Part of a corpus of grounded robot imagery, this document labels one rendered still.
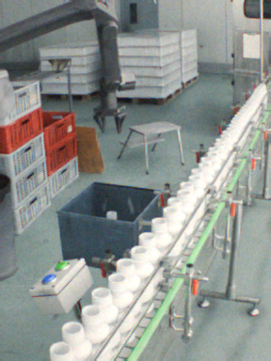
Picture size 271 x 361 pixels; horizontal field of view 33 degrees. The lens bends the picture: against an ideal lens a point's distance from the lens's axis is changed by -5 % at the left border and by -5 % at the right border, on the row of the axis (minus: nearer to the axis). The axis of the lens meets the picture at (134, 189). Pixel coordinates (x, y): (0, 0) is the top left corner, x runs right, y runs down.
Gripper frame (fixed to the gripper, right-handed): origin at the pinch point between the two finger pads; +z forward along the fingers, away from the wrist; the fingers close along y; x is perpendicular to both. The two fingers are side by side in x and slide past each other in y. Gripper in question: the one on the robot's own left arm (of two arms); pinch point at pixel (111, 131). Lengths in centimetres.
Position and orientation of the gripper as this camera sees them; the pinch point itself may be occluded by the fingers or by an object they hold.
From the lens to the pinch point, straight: 172.0
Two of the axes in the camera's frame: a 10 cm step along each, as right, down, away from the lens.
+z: 0.7, 9.2, 3.8
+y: -9.2, -0.9, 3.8
